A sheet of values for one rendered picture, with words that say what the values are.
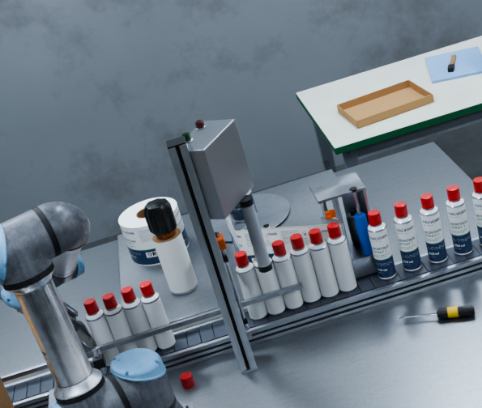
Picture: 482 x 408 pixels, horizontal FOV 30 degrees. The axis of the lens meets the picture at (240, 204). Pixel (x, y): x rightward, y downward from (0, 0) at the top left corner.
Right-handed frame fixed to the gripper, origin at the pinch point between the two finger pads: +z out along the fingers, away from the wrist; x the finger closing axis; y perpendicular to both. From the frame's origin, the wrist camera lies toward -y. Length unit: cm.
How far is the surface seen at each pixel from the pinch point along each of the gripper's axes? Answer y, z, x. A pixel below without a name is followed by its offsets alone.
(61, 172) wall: 267, 24, 52
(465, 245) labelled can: -2, 55, -91
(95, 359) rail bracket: -10.2, -2.2, -3.3
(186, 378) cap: -15.2, 17.7, -16.3
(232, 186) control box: -12, -11, -63
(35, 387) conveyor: -0.1, -4.5, 18.9
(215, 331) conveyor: -0.5, 21.3, -26.0
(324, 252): -2, 26, -63
